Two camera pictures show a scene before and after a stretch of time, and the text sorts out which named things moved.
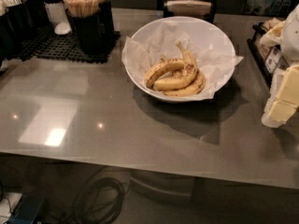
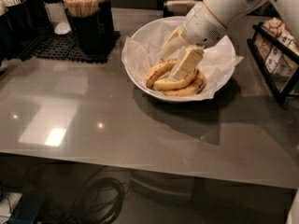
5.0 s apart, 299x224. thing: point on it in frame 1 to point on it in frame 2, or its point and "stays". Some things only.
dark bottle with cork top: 106,19 stays
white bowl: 180,59 stays
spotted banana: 184,80 stays
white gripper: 291,37 to 202,28
